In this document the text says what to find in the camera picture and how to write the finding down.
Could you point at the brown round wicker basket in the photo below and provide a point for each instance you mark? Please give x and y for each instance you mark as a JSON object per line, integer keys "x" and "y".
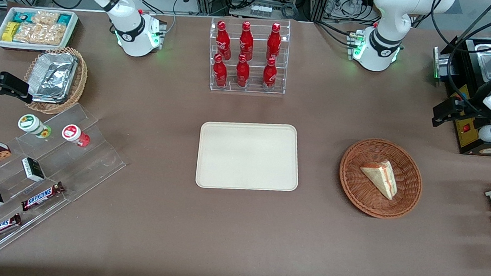
{"x": 357, "y": 189}

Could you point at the silver foil container stack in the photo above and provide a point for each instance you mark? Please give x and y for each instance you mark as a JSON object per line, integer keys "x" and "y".
{"x": 53, "y": 76}

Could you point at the red cola bottle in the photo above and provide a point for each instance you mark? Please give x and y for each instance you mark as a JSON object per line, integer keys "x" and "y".
{"x": 274, "y": 40}
{"x": 222, "y": 39}
{"x": 270, "y": 75}
{"x": 243, "y": 72}
{"x": 246, "y": 39}
{"x": 220, "y": 72}

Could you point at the black box silver face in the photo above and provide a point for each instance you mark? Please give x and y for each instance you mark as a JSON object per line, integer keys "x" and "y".
{"x": 437, "y": 62}

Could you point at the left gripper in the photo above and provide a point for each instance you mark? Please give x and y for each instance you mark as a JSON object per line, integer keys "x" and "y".
{"x": 473, "y": 107}

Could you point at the white power strip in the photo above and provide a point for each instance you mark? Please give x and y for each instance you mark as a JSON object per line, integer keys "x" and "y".
{"x": 261, "y": 10}

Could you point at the clear acrylic bottle rack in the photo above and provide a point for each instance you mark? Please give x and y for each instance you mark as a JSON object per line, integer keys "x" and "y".
{"x": 252, "y": 89}

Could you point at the yellow snack packet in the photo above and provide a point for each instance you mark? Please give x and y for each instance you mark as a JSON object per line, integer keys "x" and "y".
{"x": 10, "y": 31}

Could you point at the clear acrylic stepped display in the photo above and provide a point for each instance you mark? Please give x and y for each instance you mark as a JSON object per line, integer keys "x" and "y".
{"x": 90, "y": 163}

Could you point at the white rectangular snack bin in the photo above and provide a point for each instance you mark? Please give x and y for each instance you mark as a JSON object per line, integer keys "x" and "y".
{"x": 33, "y": 47}

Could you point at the large clear nut bag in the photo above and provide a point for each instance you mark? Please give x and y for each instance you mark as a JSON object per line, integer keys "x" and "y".
{"x": 39, "y": 33}

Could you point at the cream plastic serving tray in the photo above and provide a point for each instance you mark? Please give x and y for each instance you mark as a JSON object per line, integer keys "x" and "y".
{"x": 248, "y": 156}

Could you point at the green lid snack cup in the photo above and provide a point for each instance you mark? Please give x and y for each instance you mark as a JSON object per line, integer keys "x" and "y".
{"x": 30, "y": 123}

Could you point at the small clear nut bag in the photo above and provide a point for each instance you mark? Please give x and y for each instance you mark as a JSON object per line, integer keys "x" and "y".
{"x": 45, "y": 17}

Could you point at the teal snack packet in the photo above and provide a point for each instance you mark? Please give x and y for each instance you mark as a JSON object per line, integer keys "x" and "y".
{"x": 64, "y": 19}
{"x": 24, "y": 16}

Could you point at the red lid snack cup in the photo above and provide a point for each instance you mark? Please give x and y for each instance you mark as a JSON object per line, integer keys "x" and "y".
{"x": 72, "y": 133}

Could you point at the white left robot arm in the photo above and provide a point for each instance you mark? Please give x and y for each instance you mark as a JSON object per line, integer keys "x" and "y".
{"x": 379, "y": 38}

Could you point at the triangular sandwich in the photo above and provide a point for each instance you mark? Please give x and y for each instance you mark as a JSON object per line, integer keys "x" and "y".
{"x": 381, "y": 178}

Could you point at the light wicker basket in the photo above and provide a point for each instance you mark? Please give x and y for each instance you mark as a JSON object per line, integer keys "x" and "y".
{"x": 81, "y": 79}

